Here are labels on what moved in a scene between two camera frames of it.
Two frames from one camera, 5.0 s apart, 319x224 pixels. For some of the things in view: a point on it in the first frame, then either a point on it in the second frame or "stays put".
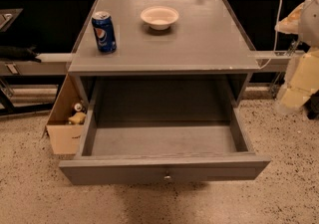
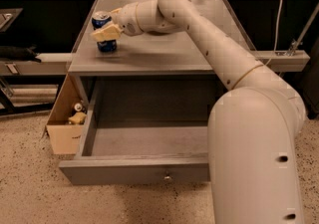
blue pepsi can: [105, 32] stays put
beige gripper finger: [290, 24] to [111, 32]
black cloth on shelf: [19, 53] stays put
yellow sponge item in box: [78, 116] stays put
